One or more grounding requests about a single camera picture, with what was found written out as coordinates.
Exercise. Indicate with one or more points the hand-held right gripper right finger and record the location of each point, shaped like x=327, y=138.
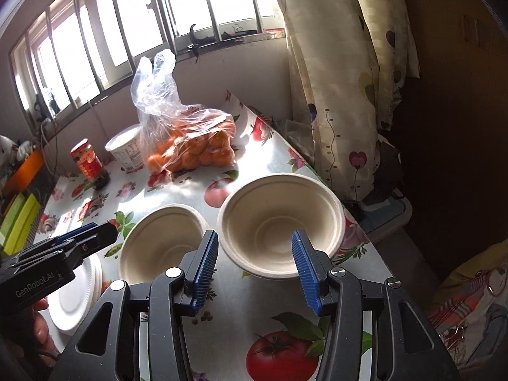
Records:
x=303, y=274

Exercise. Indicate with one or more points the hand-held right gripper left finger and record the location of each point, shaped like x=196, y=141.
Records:
x=206, y=270

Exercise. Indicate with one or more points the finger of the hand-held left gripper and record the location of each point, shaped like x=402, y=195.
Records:
x=77, y=232
x=97, y=242

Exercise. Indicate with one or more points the small white paper plate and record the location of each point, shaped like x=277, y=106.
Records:
x=75, y=293

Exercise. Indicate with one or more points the beige paper bowl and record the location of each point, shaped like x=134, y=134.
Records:
x=278, y=214
x=158, y=238

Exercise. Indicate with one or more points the large white paper plate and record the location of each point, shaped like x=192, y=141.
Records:
x=75, y=321

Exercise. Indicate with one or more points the person's left hand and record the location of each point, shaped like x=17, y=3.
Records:
x=41, y=325

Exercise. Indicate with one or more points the yellow-green cardboard box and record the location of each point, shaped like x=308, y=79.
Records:
x=24, y=218

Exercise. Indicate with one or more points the floral vegetable print tablecloth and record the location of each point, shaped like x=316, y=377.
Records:
x=230, y=325

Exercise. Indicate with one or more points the red label sauce jar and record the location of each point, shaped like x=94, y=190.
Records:
x=89, y=164

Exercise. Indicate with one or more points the orange container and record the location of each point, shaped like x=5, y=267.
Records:
x=24, y=170

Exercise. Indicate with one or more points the white plastic tub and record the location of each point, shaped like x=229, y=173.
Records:
x=123, y=151

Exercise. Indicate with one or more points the plastic bag of oranges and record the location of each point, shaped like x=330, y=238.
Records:
x=190, y=147

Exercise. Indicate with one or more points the dark cloth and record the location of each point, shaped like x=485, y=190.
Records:
x=389, y=166

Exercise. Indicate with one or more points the patterned yellow blanket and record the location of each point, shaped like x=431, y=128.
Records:
x=476, y=297

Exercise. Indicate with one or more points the patterned cream curtain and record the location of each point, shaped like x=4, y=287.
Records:
x=337, y=87

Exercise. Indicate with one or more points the black window latch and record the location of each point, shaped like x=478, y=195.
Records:
x=193, y=33

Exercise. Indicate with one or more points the metal window frame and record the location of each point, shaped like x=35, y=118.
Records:
x=246, y=39

